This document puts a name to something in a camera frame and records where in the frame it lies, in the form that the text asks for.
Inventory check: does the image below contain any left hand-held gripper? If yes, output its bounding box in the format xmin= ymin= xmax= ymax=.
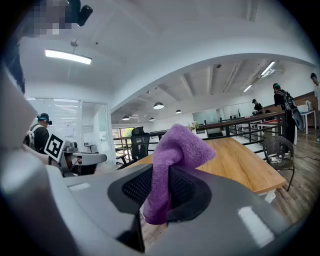
xmin=44 ymin=133 xmax=108 ymax=177

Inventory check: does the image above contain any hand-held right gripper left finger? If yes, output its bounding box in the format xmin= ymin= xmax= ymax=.
xmin=0 ymin=149 xmax=154 ymax=256

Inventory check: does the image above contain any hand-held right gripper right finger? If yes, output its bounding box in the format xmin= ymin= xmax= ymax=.
xmin=146 ymin=165 xmax=305 ymax=256

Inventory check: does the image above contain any purple microfibre cloth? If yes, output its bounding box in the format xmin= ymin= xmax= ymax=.
xmin=141 ymin=123 xmax=217 ymax=226

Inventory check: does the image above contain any person's left forearm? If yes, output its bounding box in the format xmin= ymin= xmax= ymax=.
xmin=21 ymin=143 xmax=51 ymax=166

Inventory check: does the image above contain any black mesh office chair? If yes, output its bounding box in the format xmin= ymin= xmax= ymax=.
xmin=130 ymin=126 xmax=151 ymax=162

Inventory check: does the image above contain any dark wicker chair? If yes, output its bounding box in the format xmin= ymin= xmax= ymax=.
xmin=262 ymin=135 xmax=296 ymax=192

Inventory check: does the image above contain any white vase with pink flowers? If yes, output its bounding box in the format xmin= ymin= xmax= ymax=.
xmin=187 ymin=121 xmax=200 ymax=135

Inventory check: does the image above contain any wooden-topped black railing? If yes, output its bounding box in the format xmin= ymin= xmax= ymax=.
xmin=112 ymin=110 xmax=287 ymax=167

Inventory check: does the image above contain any person's head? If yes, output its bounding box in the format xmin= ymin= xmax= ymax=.
xmin=23 ymin=0 xmax=74 ymax=39

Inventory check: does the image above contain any black head-worn camera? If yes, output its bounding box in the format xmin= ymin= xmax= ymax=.
xmin=66 ymin=0 xmax=94 ymax=28

